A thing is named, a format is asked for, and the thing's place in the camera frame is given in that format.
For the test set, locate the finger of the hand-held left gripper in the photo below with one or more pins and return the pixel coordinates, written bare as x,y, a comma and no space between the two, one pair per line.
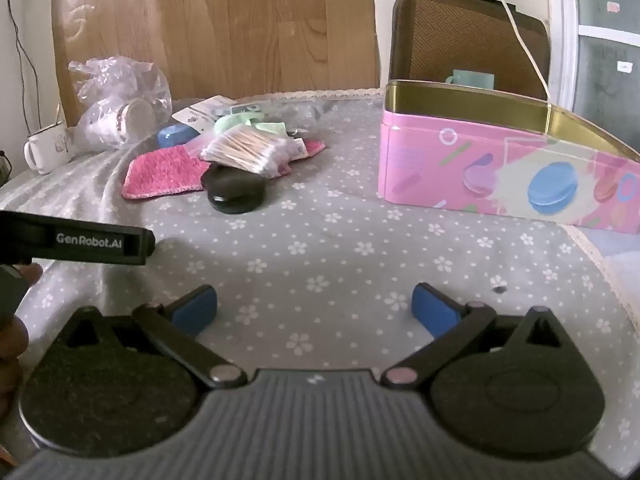
90,240

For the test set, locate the grey floral bedsheet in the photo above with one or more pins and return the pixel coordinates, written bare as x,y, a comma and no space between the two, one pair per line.
325,240

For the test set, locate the white enamel mug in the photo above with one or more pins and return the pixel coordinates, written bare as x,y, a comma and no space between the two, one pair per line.
47,150

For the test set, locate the white paper cup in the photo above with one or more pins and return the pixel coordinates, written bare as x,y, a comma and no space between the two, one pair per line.
137,117

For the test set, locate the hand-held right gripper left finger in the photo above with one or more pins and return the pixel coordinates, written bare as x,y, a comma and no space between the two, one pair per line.
195,310

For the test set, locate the green cloth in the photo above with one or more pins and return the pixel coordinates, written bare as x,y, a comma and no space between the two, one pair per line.
240,122

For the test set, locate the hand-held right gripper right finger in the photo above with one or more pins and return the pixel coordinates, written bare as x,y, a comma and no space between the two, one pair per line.
432,310

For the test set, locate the pink fluffy cloth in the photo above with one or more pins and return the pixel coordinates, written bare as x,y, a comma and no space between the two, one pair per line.
155,172

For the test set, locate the cotton swab bag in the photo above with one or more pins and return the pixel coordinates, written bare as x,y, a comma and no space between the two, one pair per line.
240,152

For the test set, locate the white blue printed packet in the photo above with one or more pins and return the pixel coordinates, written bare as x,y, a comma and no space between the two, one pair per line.
298,149

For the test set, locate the clear plastic bag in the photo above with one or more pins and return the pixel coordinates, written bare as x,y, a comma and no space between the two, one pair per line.
125,80

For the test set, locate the pink tin box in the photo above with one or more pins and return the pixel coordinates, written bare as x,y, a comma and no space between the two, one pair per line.
450,170

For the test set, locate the teal plastic cup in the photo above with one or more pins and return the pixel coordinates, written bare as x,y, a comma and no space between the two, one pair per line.
472,80

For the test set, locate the person's left hand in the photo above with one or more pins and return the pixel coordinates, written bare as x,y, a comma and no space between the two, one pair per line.
12,350

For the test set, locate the wooden board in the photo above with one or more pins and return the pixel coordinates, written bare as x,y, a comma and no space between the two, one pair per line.
260,25

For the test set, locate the black round compact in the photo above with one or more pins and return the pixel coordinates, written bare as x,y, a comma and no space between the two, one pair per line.
232,192

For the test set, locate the blue plastic case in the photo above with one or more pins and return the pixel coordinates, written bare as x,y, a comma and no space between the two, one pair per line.
175,135

